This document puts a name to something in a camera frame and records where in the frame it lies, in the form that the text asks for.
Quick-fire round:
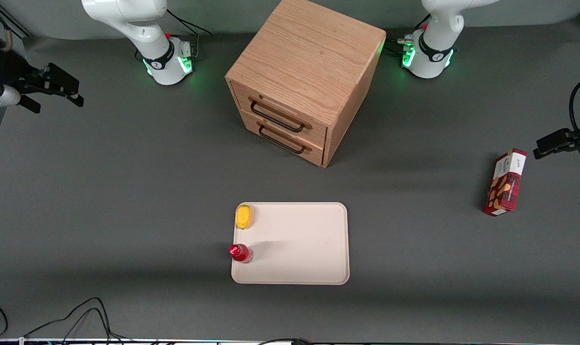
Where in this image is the black wire drawer handle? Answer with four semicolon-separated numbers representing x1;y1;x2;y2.
249;96;314;134
257;120;314;155

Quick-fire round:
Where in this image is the oak wooden drawer cabinet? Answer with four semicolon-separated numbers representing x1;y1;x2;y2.
225;0;387;169

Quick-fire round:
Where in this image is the black right base cable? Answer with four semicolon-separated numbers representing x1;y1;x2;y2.
167;8;214;61

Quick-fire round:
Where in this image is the wooden drawer without scuffs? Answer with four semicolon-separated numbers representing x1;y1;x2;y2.
229;80;329;145

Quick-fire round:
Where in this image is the beige plastic tray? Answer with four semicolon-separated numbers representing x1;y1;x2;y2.
231;202;351;286

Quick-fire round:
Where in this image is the yellow lemon toy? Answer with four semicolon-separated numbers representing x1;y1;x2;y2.
235;204;255;230

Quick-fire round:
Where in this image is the black base cable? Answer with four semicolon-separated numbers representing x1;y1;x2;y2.
385;13;432;54
167;8;214;61

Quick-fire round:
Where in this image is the black left base cable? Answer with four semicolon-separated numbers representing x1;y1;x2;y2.
385;13;432;54

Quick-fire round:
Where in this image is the red capped small bottle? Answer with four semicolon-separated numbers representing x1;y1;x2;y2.
228;243;255;265

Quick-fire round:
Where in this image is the black floor cable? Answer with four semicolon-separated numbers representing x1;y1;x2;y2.
23;297;127;344
55;308;123;344

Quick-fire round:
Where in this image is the aluminium frame rail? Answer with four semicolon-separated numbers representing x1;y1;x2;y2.
0;0;33;40

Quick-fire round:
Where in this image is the red snack box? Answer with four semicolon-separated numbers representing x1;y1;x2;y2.
482;148;528;217

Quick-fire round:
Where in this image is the short black edge cable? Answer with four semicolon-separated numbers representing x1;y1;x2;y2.
258;337;315;345

